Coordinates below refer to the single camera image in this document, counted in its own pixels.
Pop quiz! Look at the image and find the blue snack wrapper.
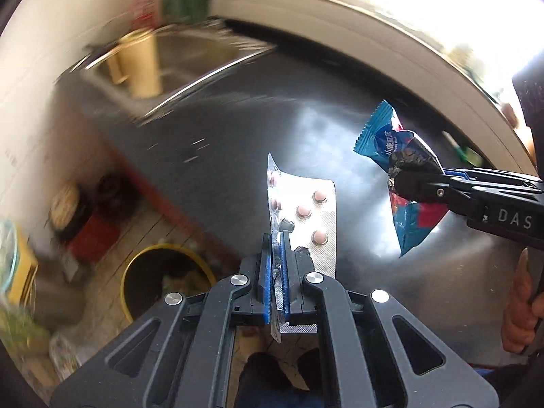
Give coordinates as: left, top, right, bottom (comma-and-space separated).
354, 100, 447, 255

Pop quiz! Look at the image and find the pink pill blister pack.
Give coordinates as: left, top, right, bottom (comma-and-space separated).
267, 155, 337, 343

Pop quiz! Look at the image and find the black gold-rimmed trash bin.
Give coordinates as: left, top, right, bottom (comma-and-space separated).
120, 243, 217, 322

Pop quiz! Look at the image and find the person's right hand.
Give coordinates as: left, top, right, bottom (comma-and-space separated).
501, 249, 543, 354

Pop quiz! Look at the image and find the green white marker pen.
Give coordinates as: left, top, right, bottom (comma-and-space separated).
442, 131, 483, 168

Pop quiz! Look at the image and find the person's dark trouser leg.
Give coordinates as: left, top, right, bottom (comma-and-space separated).
234, 348, 325, 408

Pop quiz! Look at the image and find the red cardboard box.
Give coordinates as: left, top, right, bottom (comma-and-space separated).
67, 212, 121, 264

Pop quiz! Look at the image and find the dark brown clay jar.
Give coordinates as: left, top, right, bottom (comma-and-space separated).
95, 172, 140, 220

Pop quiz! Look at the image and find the floral ceramic pot lid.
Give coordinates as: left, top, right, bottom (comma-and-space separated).
49, 183, 80, 231

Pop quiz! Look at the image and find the stainless steel sink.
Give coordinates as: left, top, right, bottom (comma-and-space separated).
63, 19, 276, 122

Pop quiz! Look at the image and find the yellow cardboard box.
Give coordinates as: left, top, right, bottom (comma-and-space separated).
5, 226, 39, 306

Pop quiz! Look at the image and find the yellow cup in sink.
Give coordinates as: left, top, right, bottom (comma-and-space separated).
106, 29, 162, 99

